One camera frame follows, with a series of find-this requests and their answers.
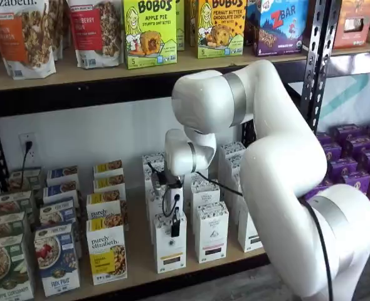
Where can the green Bobo's apple pie box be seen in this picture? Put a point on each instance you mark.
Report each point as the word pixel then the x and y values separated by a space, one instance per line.
pixel 150 31
pixel 180 25

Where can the white plastic backdrop sheet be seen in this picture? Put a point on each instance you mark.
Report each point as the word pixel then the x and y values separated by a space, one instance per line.
pixel 345 94

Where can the blue Flax Plus cereal box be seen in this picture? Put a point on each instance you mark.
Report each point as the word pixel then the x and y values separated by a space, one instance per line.
pixel 62 175
pixel 59 192
pixel 56 260
pixel 58 213

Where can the black metal shelving rack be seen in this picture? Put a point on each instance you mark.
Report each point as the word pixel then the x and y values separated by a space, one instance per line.
pixel 360 62
pixel 78 97

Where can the white yellow purely elizabeth box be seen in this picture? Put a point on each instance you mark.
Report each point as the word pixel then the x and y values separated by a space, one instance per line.
pixel 108 169
pixel 109 185
pixel 103 207
pixel 105 251

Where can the white wall outlet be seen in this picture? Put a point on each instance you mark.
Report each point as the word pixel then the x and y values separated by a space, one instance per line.
pixel 28 160

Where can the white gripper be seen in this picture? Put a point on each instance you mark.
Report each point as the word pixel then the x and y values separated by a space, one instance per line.
pixel 178 207

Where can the yellow Bobo's peanut butter box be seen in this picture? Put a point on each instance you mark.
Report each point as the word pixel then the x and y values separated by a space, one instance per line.
pixel 221 31

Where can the white box pink strip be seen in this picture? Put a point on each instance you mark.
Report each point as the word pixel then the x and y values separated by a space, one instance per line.
pixel 211 238
pixel 197 177
pixel 204 197

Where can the orange snack box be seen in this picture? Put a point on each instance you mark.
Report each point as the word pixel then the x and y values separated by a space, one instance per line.
pixel 351 25

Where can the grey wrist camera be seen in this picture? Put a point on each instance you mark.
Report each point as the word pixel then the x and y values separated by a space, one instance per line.
pixel 156 185

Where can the white box teal strip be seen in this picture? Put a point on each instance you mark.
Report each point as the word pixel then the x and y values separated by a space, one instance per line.
pixel 246 225
pixel 233 169
pixel 232 149

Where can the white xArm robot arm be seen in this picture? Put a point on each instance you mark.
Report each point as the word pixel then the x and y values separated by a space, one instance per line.
pixel 282 188

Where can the orange purely elizabeth granola bag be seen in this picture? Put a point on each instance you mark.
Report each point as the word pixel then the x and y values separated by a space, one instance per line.
pixel 59 31
pixel 12 40

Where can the red purely elizabeth granola bag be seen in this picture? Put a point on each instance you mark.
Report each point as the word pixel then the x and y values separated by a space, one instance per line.
pixel 94 31

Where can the green cereal box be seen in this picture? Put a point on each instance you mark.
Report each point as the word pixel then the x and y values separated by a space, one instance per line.
pixel 14 203
pixel 6 224
pixel 25 180
pixel 6 269

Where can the blue Zbar snack box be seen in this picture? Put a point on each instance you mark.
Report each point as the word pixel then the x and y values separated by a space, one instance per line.
pixel 276 28

